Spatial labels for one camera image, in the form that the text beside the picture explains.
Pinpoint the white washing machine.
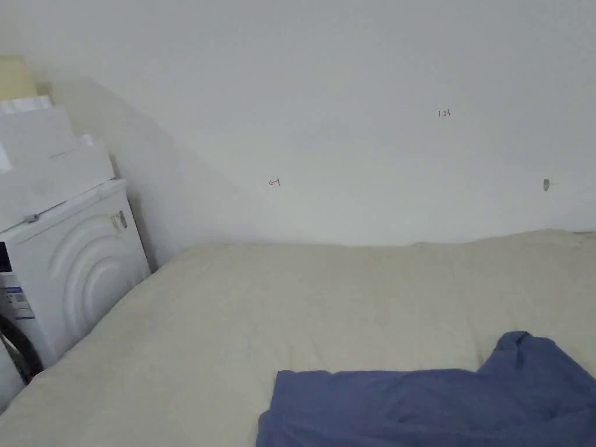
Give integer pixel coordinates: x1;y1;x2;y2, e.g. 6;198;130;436
0;55;152;401

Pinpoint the dark blue shirt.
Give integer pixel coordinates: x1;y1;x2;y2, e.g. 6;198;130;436
256;331;596;447

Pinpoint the bed with beige sheet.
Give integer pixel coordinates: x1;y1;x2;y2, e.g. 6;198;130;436
0;228;596;447

